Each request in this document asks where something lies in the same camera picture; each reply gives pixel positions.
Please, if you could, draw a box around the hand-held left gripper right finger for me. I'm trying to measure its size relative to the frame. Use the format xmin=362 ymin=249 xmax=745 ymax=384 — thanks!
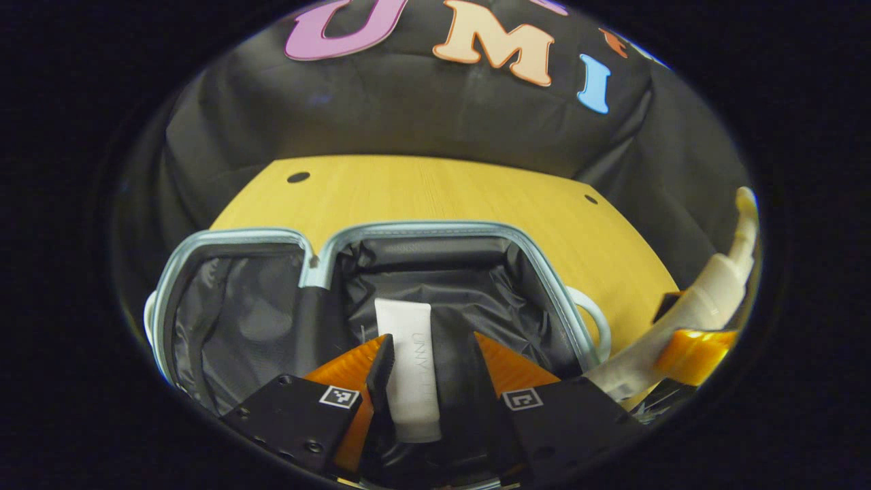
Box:
xmin=473 ymin=331 xmax=644 ymax=487

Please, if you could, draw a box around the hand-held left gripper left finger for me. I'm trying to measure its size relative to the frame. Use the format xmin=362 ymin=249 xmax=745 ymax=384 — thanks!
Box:
xmin=221 ymin=333 xmax=397 ymax=477

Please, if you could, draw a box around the white skin care tube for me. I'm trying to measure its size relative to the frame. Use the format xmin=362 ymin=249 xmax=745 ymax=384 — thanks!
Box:
xmin=374 ymin=298 xmax=442 ymax=443

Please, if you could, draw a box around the black backdrop cloth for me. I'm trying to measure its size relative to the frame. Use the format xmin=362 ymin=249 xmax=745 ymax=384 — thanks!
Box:
xmin=112 ymin=0 xmax=756 ymax=355

